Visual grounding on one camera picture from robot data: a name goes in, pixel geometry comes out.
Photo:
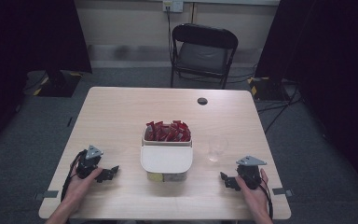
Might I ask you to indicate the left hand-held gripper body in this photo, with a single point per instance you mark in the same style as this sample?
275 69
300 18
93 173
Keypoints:
87 163

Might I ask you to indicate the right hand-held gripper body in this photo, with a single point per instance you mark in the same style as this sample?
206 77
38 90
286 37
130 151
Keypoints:
249 174

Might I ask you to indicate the white lidded container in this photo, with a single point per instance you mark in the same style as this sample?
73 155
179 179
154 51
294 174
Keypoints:
166 160

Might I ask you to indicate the bunch of red stick packets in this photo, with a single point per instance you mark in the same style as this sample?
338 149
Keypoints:
167 132

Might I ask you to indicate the person's right hand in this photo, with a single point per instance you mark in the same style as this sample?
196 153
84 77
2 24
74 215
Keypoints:
256 199

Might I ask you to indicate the person's left hand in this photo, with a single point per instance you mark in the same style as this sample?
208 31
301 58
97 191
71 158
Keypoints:
77 189

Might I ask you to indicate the clear drinking glass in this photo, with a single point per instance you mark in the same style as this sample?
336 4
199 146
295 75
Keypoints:
217 147

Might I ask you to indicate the grey tape strip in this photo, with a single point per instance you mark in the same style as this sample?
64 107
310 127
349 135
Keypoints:
46 194
282 191

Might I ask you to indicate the round table grommet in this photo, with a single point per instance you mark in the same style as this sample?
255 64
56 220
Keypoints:
202 101

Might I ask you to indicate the black stand base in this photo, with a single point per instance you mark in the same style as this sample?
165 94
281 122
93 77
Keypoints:
267 88
59 84

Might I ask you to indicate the black folding chair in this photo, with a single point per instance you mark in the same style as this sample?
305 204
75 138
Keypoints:
203 57

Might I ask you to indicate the dark curtain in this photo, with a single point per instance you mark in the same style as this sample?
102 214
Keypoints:
18 46
332 62

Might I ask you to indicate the white wall socket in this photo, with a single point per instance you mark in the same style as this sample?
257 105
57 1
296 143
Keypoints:
173 5

